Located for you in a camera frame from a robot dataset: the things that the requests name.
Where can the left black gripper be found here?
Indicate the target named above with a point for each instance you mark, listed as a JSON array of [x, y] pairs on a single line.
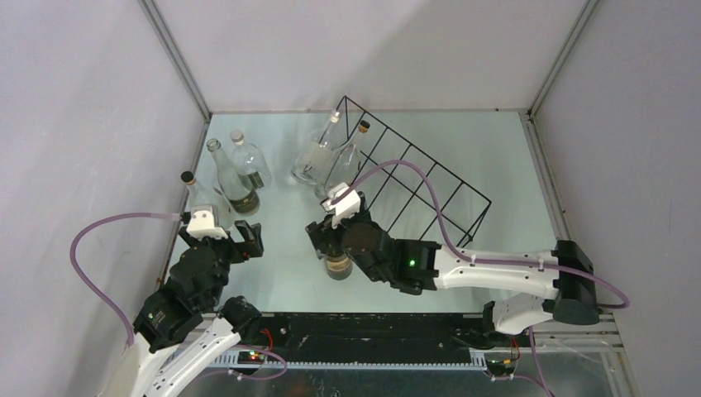
[[244, 250]]

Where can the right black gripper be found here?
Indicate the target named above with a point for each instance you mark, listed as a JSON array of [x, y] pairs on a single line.
[[320, 233]]

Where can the dark green wine bottle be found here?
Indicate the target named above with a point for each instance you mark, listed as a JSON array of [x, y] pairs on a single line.
[[338, 267]]

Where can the tall clear champagne label bottle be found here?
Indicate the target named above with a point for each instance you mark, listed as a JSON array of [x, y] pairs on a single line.
[[240, 194]]

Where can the clear bottle brown cork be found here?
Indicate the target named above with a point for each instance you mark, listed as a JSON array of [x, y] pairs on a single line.
[[200, 194]]

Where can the clear bottle cork stopper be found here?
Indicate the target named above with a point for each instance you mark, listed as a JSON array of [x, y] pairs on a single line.
[[345, 162]]

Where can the short clear bottle white cap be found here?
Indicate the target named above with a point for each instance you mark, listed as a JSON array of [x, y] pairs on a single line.
[[249, 162]]

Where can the clear bottle white frosted label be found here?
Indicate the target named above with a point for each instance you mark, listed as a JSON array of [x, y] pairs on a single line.
[[315, 156]]

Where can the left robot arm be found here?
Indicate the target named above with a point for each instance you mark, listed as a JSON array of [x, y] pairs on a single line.
[[184, 326]]

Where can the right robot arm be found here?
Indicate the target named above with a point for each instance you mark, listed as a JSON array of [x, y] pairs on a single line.
[[547, 285]]

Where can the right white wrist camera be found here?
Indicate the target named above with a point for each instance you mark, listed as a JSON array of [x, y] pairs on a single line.
[[342, 202]]

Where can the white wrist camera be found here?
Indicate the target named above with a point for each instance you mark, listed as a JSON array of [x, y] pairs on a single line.
[[202, 221], [342, 202]]

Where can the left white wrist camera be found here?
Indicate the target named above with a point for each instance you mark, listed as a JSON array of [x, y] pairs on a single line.
[[202, 221]]

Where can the black wire wine rack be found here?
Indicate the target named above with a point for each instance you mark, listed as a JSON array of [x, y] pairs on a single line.
[[409, 191]]

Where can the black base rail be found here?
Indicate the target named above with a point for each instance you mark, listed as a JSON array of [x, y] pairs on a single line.
[[405, 342]]

